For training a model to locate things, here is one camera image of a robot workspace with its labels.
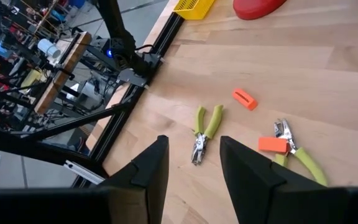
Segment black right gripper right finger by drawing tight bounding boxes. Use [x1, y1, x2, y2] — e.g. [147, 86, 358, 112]
[219, 135, 349, 224]

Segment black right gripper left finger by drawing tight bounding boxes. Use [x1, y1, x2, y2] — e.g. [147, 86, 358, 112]
[98, 134, 170, 224]

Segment orange rectangular eraser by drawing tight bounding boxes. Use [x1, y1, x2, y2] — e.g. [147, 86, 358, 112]
[257, 136, 289, 154]
[231, 88, 259, 111]

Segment green-handled hole punch pliers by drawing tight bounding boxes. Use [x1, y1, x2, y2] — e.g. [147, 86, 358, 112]
[273, 118, 329, 187]
[190, 104, 224, 166]

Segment silver aluminium bar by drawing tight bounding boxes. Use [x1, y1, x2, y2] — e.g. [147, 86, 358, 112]
[63, 159, 106, 186]

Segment wooden workbench top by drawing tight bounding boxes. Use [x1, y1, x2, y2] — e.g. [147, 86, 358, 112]
[33, 30, 93, 115]

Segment white cylinder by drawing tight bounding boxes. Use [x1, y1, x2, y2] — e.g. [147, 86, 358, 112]
[37, 37, 62, 59]

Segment yellow plastic basket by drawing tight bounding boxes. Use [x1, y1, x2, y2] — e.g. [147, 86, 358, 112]
[172, 0, 216, 21]

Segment red desk lamp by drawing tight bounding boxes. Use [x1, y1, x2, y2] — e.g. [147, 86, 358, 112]
[232, 0, 288, 21]

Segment black metal table frame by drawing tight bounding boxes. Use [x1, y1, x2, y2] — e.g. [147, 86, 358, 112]
[0, 12, 186, 190]

